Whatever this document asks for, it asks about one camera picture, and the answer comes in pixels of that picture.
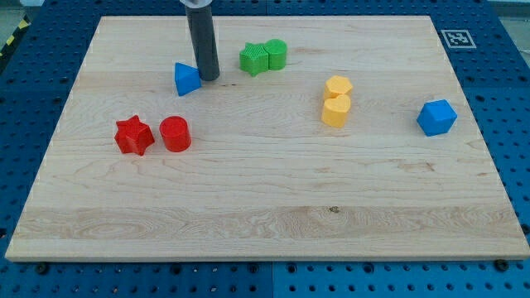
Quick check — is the blue triangle block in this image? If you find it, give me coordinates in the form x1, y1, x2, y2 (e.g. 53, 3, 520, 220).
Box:
174, 62, 202, 96

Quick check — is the wooden board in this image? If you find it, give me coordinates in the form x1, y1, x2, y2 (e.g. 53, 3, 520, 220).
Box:
6, 16, 529, 262

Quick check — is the yellow heart block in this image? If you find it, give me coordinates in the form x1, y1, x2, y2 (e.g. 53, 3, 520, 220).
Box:
320, 94, 351, 127

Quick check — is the green star block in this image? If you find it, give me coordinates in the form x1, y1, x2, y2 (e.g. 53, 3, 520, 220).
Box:
239, 42, 269, 77

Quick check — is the red cylinder block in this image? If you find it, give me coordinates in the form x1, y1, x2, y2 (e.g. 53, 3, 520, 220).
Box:
159, 116, 191, 152

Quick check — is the yellow hexagon block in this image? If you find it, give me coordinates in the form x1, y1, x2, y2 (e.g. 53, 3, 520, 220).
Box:
323, 75, 354, 100

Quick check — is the green cylinder block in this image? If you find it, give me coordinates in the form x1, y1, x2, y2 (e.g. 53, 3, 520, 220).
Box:
264, 39, 287, 70

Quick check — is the red star block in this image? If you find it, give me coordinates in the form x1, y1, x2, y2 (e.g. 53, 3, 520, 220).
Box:
114, 115, 155, 156

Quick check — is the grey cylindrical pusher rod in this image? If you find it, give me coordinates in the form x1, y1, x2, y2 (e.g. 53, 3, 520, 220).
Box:
181, 0, 220, 81

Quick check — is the blue cube block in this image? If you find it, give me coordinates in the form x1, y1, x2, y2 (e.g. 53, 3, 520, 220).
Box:
417, 99, 457, 137

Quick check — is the white fiducial marker tag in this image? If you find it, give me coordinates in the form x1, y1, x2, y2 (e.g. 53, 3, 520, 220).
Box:
441, 29, 476, 49

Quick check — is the black bolt front left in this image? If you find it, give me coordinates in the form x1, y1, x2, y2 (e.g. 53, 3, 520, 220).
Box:
35, 262, 50, 275

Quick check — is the black bolt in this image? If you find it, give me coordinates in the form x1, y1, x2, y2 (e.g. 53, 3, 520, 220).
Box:
494, 259, 510, 272
35, 262, 50, 275

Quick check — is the black bolt front right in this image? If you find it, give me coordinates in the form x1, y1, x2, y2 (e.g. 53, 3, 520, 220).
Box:
494, 259, 510, 272

